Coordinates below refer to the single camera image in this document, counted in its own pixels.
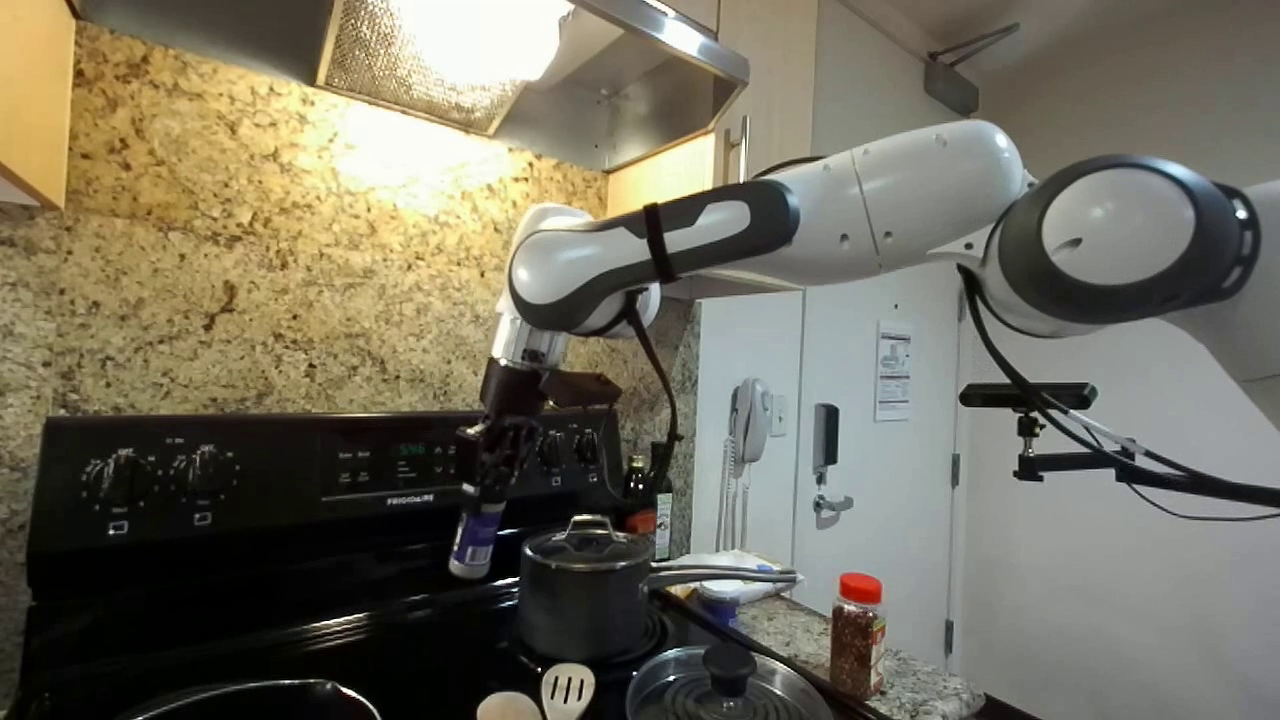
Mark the red-capped spice jar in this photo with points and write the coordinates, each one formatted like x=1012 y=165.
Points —
x=856 y=644

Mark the grey saucepan with lid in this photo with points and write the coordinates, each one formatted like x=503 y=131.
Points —
x=583 y=601

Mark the white wall phone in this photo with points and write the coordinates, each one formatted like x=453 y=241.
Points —
x=748 y=427

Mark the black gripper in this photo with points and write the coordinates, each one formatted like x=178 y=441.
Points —
x=508 y=412

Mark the blue jar with white lid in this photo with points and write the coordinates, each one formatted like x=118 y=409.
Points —
x=722 y=611

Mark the wooden wall cabinet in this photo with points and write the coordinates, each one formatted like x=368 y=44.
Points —
x=33 y=95

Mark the dark bottle with red label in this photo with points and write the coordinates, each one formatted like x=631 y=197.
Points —
x=640 y=515

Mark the black electric stove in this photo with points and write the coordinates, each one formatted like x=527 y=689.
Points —
x=264 y=533

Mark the grey door closer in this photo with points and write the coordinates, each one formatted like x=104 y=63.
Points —
x=960 y=67

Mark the pale wall cabinet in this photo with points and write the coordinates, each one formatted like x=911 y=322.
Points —
x=772 y=80

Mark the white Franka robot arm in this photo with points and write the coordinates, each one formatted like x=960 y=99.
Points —
x=906 y=203

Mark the stainless range hood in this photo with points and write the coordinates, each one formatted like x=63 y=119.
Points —
x=600 y=95

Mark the tall dark glass bottle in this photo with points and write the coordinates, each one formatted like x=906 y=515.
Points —
x=661 y=524

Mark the wooden spoon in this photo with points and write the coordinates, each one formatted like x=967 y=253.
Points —
x=506 y=710

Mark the black wall handset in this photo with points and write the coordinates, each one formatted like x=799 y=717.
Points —
x=827 y=441

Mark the black stereo camera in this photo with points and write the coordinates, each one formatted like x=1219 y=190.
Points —
x=1025 y=395

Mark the white plastic packet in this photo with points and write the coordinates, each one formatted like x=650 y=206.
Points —
x=744 y=575

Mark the black open pot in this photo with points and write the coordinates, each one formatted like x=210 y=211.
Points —
x=254 y=704

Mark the small blue-label black-cap bottle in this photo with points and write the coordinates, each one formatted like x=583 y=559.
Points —
x=473 y=547

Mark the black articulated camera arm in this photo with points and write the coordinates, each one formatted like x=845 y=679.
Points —
x=1144 y=473

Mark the white door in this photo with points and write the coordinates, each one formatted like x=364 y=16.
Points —
x=920 y=533

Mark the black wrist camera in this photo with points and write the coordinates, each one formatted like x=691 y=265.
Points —
x=584 y=388

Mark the slotted wooden spatula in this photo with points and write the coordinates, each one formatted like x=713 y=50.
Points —
x=564 y=689

